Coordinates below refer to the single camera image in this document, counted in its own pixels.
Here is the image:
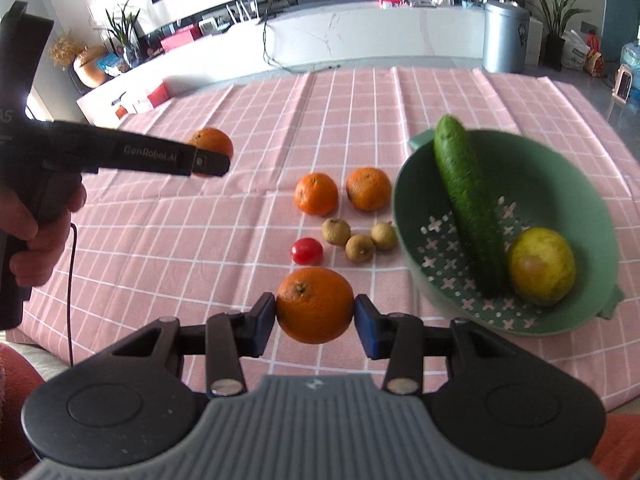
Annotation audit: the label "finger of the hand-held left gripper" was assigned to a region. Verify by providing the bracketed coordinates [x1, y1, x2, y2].
[190, 146, 232, 177]

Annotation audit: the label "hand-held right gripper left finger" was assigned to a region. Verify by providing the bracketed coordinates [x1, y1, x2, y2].
[100, 294, 277, 398]

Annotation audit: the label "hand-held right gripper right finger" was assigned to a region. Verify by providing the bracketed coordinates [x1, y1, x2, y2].
[354, 294, 531, 397]

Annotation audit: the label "mandarin orange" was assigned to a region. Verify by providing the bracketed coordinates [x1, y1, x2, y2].
[187, 127, 234, 177]
[346, 167, 392, 212]
[294, 173, 340, 217]

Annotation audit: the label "large orange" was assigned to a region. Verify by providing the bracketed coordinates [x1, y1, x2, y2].
[276, 267, 356, 345]

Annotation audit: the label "brown longan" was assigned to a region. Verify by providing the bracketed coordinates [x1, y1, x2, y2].
[321, 217, 352, 246]
[345, 234, 376, 263]
[370, 222, 399, 251]

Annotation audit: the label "red cherry tomato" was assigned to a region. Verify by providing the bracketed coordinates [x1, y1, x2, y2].
[290, 238, 324, 266]

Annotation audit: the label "green colander bowl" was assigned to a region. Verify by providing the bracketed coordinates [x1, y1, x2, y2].
[391, 129, 625, 337]

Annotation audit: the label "person's left hand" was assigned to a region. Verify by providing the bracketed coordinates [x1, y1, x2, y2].
[0, 180, 87, 288]

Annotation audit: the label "pink checked tablecloth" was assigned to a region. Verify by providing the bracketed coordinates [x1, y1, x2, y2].
[17, 65, 640, 408]

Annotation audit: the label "small red box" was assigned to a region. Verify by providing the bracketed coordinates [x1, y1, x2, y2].
[146, 82, 169, 109]

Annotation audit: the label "dried flowers in tan vase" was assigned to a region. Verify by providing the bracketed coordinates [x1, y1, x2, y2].
[49, 35, 109, 89]

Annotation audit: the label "long red box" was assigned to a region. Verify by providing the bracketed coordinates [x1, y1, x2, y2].
[160, 27, 202, 52]

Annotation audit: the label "white router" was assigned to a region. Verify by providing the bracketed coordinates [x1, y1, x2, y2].
[225, 2, 261, 26]

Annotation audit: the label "green potted plant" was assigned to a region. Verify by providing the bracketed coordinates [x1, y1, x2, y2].
[102, 0, 143, 69]

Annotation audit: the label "green cucumber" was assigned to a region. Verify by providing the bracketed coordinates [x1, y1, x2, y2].
[433, 114, 508, 297]

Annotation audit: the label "yellow-green round fruit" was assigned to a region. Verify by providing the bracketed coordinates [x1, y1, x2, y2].
[507, 227, 577, 307]

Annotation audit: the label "white marble cabinet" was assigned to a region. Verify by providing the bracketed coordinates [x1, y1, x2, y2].
[75, 0, 488, 126]

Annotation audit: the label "red cloth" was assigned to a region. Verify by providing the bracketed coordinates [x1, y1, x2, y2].
[0, 342, 640, 480]

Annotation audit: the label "grey trash can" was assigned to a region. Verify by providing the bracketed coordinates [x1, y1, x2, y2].
[482, 1, 531, 74]

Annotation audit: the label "white plastic bag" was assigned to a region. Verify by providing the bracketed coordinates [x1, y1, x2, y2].
[562, 30, 593, 69]

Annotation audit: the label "red bag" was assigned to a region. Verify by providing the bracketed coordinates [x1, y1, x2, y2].
[582, 35, 606, 77]

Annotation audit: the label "small pink appliance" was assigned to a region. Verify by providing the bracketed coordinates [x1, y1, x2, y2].
[612, 65, 634, 104]

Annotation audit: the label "snake plant in black pot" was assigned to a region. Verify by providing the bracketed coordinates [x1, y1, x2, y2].
[520, 0, 601, 72]

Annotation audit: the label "blue water bottle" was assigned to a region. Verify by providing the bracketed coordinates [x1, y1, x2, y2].
[620, 40, 640, 78]

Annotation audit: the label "black power cable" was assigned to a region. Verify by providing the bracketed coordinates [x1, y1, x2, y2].
[261, 14, 342, 69]

